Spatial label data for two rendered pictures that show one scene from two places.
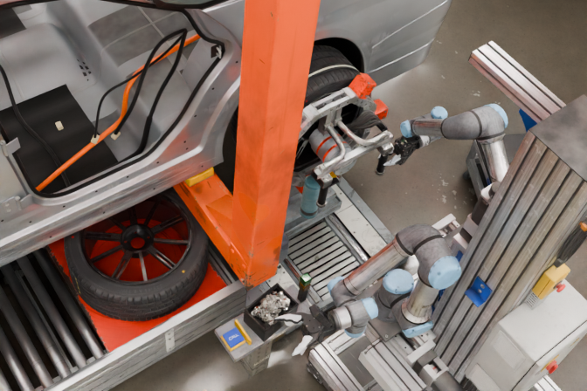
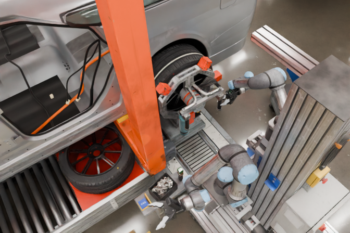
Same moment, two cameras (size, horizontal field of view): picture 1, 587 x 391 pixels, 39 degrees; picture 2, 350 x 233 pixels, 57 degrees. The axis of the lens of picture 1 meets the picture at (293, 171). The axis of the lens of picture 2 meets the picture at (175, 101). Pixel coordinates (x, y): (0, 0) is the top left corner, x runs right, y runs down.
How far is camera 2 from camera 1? 1.06 m
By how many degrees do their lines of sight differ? 7
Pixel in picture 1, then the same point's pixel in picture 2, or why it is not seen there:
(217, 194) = not seen: hidden behind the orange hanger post
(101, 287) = (75, 179)
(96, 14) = (70, 38)
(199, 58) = not seen: hidden behind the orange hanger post
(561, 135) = (317, 84)
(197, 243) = (125, 152)
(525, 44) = (298, 37)
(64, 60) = (54, 63)
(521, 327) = (300, 204)
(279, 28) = (117, 27)
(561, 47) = (316, 37)
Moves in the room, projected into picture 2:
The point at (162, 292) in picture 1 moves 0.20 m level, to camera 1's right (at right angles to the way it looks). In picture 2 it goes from (107, 180) to (129, 183)
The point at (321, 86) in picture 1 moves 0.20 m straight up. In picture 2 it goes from (181, 65) to (180, 47)
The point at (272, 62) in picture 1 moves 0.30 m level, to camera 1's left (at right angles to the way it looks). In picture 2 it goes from (120, 50) to (58, 46)
